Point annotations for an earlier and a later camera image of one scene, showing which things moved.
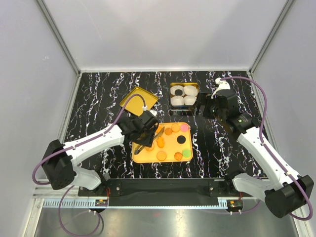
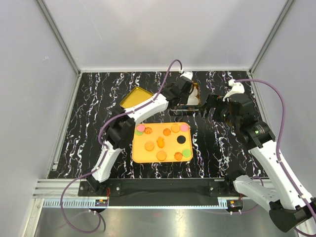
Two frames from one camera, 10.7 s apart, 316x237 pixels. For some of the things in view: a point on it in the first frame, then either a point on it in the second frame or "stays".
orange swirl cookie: [168, 131] stays
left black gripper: [148, 141] → [184, 100]
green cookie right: [186, 153] stays
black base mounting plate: [165, 191] stays
